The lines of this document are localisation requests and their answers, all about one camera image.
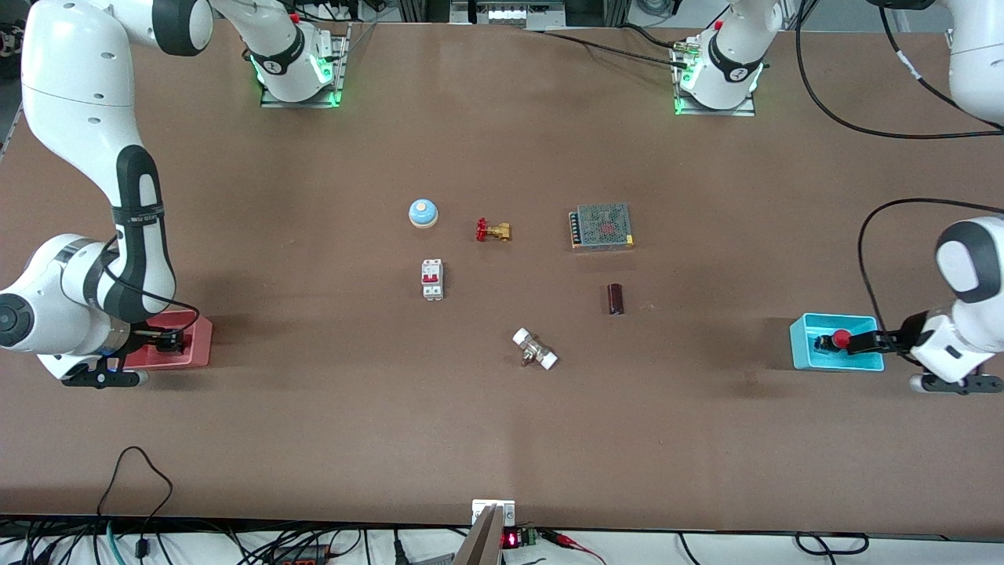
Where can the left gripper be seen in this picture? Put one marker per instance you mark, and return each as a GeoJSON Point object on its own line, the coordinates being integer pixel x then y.
{"type": "Point", "coordinates": [896, 338]}

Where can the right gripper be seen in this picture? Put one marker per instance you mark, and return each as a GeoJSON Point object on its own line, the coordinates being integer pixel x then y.
{"type": "Point", "coordinates": [143, 342]}

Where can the red push button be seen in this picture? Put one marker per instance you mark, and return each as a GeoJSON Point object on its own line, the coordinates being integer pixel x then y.
{"type": "Point", "coordinates": [841, 339]}

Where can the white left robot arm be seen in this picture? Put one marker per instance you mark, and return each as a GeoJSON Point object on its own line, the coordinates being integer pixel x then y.
{"type": "Point", "coordinates": [973, 267]}

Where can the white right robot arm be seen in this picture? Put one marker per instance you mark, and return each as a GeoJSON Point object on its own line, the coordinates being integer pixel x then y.
{"type": "Point", "coordinates": [94, 157]}

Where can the pink plastic box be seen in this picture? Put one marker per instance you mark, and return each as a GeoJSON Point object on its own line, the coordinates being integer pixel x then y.
{"type": "Point", "coordinates": [196, 341]}

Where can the cyan plastic box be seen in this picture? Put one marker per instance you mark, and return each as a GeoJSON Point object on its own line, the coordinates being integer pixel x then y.
{"type": "Point", "coordinates": [808, 357]}

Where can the dark brown cylinder capacitor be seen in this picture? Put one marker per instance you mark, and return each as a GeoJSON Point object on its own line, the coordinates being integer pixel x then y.
{"type": "Point", "coordinates": [616, 299]}

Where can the white red circuit breaker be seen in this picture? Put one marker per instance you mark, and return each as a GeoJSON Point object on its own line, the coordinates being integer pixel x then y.
{"type": "Point", "coordinates": [432, 279]}

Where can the metal mesh power supply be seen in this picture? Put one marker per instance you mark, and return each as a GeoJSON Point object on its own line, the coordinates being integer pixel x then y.
{"type": "Point", "coordinates": [602, 227]}

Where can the blue call bell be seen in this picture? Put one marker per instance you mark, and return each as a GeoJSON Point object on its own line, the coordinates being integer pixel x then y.
{"type": "Point", "coordinates": [423, 213]}

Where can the metal fitting white ends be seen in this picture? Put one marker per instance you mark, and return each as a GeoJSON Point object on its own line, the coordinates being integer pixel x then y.
{"type": "Point", "coordinates": [535, 349]}

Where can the red clip lead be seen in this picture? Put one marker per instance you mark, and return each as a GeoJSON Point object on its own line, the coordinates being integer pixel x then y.
{"type": "Point", "coordinates": [572, 543]}

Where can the red digit display module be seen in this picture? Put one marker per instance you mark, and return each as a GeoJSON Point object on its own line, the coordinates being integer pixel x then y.
{"type": "Point", "coordinates": [518, 539]}

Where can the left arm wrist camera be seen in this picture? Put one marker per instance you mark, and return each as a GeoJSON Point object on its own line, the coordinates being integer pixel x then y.
{"type": "Point", "coordinates": [961, 384]}

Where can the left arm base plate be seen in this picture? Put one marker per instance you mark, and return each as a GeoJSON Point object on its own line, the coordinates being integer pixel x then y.
{"type": "Point", "coordinates": [754, 106]}

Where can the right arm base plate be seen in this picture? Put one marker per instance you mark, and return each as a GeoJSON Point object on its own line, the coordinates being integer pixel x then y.
{"type": "Point", "coordinates": [339, 78]}

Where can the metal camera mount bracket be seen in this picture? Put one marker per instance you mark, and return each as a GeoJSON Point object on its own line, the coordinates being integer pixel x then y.
{"type": "Point", "coordinates": [490, 530]}

